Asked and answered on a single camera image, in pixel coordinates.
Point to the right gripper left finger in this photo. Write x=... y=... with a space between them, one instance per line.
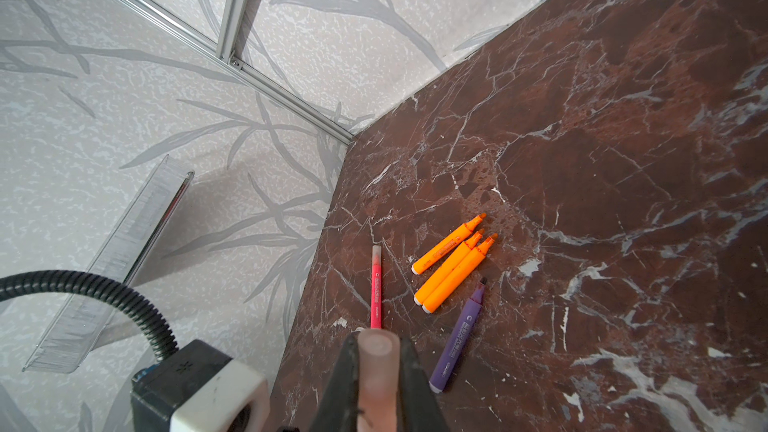
x=338 y=409

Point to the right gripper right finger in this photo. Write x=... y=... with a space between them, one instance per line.
x=417 y=406

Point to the translucent pen cap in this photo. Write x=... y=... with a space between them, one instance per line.
x=379 y=356

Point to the pink marker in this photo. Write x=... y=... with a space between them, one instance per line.
x=376 y=317

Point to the orange marker middle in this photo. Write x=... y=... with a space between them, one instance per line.
x=453 y=260

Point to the orange marker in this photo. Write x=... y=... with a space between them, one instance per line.
x=447 y=244
x=453 y=260
x=458 y=275

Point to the orange marker near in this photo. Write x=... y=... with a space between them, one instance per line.
x=458 y=275

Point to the orange marker far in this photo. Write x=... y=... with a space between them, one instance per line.
x=447 y=244

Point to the clear plastic wall shelf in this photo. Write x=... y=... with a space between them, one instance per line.
x=76 y=328

